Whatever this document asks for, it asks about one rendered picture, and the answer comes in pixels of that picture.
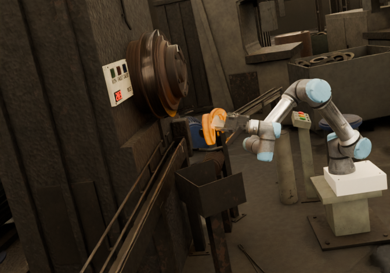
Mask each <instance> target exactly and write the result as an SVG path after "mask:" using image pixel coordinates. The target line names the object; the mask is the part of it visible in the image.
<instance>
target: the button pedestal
mask: <svg viewBox="0 0 390 273"><path fill-rule="evenodd" d="M295 114H297V116H296V115H295ZM304 115H305V118H306V120H302V119H300V117H301V116H299V113H298V112H297V113H294V111H293V112H292V116H291V118H292V123H293V126H294V127H298V135H299V144H300V149H301V157H302V166H303V172H304V180H305V189H306V190H305V191H300V192H299V194H300V197H301V203H309V202H321V200H320V199H319V197H318V195H317V193H316V191H315V190H314V188H313V186H312V184H311V183H310V177H314V176H315V173H314V168H313V158H312V149H311V144H310V134H309V129H310V125H311V121H310V118H309V116H308V114H306V113H304ZM296 117H298V119H297V118H296Z"/></svg>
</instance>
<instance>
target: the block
mask: <svg viewBox="0 0 390 273"><path fill-rule="evenodd" d="M171 129H172V134H173V138H177V137H185V140H186V144H187V149H188V155H189V157H193V155H194V151H193V142H192V136H191V133H190V127H189V121H188V119H187V118H178V119H174V120H172V121H171Z"/></svg>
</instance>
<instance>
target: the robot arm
mask: <svg viewBox="0 0 390 273"><path fill-rule="evenodd" d="M281 97H282V99H281V100H280V102H279V103H278V104H277V105H276V106H275V108H274V109H273V110H272V111H271V113H270V114H269V115H268V116H267V118H266V119H265V120H264V121H260V120H252V119H251V120H249V119H250V116H245V115H240V114H238V113H232V114H231V113H229V112H228V113H227V115H226V119H225V121H224V120H220V118H219V116H218V115H216V116H215V117H214V119H213V121H212V123H211V128H213V129H215V130H219V131H226V132H233V133H232V135H231V136H230V137H229V138H228V139H227V140H226V145H227V146H230V145H231V144H233V141H234V140H235V139H236V138H237V137H238V136H239V135H240V134H241V132H242V131H243V130H246V131H245V133H246V134H247V133H249V134H250V135H252V136H251V137H249V138H246V139H245V140H244V141H243V148H244V150H246V151H248V152H250V153H255V154H256V155H257V159H258V160H261V161H272V158H273V151H274V146H275V139H276V138H279V137H280V132H281V124H280V123H281V122H282V121H283V119H284V118H285V117H286V115H288V113H289V112H290V110H291V109H292V108H293V107H296V106H297V105H298V104H299V103H300V102H302V101H303V102H308V103H309V105H310V106H311V108H312V109H317V110H318V112H319V113H320V114H321V115H322V117H323V118H324V119H325V121H326V122H327V124H328V125H329V126H330V127H331V129H332V130H333V131H334V133H331V134H328V136H327V143H328V151H329V156H330V161H329V165H328V172H329V173H330V174H332V175H347V174H351V173H354V172H355V171H356V167H355V164H354V162H353V160H352V158H351V157H353V158H356V159H365V158H366V157H367V156H368V155H369V154H370V152H371V142H370V140H369V139H367V138H363V137H362V136H361V134H360V133H359V132H358V131H357V130H353V129H352V127H351V126H350V125H349V123H348V122H347V121H346V119H345V118H344V116H343V115H342V114H341V112H340V111H339V110H338V109H337V107H336V106H335V104H334V103H333V101H332V100H331V97H332V96H331V88H330V85H329V84H328V83H327V82H326V81H325V80H321V79H317V78H316V79H301V80H298V81H296V82H295V83H293V84H292V85H291V86H290V87H289V88H288V89H287V90H286V91H285V92H284V94H282V96H281Z"/></svg>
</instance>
